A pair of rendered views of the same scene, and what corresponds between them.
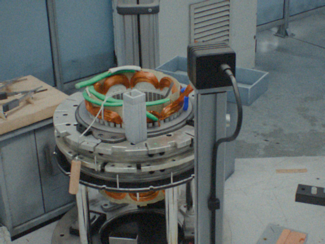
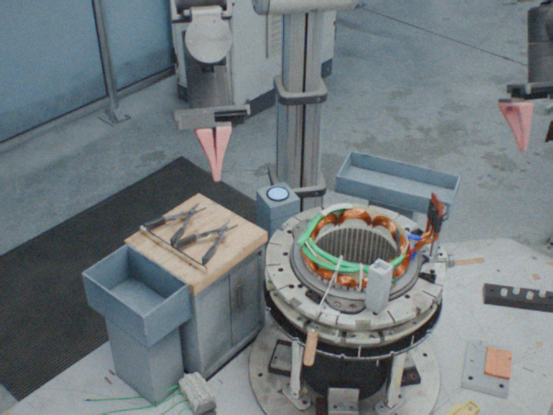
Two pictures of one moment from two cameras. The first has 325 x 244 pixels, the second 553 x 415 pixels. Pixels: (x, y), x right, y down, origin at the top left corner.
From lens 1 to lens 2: 0.54 m
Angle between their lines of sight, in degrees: 14
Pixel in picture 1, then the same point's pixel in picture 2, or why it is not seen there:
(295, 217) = (490, 324)
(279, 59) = (354, 39)
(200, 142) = not seen: outside the picture
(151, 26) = (318, 115)
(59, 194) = (245, 325)
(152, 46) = (317, 135)
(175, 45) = (251, 44)
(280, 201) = (469, 304)
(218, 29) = not seen: hidden behind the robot
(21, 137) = (217, 284)
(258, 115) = (345, 119)
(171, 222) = (398, 372)
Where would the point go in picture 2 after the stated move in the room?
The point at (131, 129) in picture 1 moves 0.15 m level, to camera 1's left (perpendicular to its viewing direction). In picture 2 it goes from (375, 300) to (285, 311)
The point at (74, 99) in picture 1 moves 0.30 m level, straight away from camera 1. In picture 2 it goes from (279, 243) to (234, 155)
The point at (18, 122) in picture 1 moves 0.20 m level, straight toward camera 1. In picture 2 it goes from (218, 272) to (261, 350)
